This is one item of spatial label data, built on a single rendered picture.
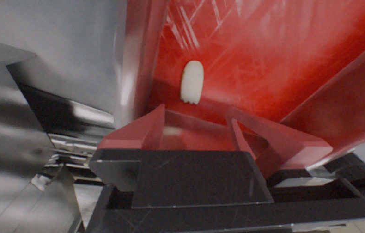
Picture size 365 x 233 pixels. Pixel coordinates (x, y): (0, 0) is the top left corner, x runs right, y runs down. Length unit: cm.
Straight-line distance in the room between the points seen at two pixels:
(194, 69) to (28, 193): 36
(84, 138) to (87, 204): 31
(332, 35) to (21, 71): 46
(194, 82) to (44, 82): 25
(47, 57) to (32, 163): 18
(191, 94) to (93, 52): 16
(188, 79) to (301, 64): 18
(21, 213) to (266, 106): 49
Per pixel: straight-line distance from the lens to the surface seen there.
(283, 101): 30
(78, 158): 40
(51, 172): 39
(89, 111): 29
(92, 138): 30
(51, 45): 26
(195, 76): 19
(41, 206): 42
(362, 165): 63
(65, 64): 26
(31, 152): 32
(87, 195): 50
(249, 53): 21
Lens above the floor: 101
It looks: 50 degrees down
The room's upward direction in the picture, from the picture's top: 178 degrees clockwise
